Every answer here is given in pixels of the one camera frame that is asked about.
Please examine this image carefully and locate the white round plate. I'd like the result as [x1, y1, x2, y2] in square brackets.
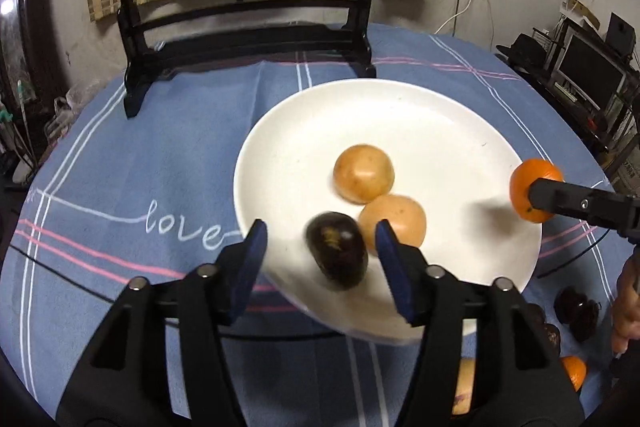
[233, 78, 543, 340]

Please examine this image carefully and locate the dark speckled purple fruit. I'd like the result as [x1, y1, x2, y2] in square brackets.
[305, 212, 369, 292]

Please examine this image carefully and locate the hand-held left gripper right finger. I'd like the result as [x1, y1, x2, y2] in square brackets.
[375, 219, 586, 427]

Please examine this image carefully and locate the orange tangerine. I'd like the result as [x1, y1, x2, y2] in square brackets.
[509, 158, 564, 224]
[559, 355, 588, 393]

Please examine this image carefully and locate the black hat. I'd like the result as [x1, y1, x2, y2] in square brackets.
[495, 33, 549, 68]

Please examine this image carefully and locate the person's right hand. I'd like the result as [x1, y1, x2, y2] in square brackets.
[611, 252, 640, 357]

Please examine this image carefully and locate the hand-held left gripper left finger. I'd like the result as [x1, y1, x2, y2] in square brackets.
[56, 219, 268, 427]

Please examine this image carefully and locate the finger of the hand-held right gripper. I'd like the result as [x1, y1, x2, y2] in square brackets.
[527, 177, 640, 244]

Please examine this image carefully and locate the round goldfish screen black stand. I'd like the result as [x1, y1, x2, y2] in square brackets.
[115, 0, 378, 118]

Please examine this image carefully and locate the pale tan round fruit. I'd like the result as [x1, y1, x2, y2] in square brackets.
[333, 145, 395, 202]
[451, 357, 477, 416]
[358, 194, 427, 257]

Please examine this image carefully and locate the white power cable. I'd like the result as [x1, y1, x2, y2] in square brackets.
[433, 0, 477, 36]

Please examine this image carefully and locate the blue striped tablecloth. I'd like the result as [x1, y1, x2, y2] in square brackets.
[0, 23, 623, 427]

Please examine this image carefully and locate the computer monitor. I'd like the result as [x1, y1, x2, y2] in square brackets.
[554, 31, 629, 108]

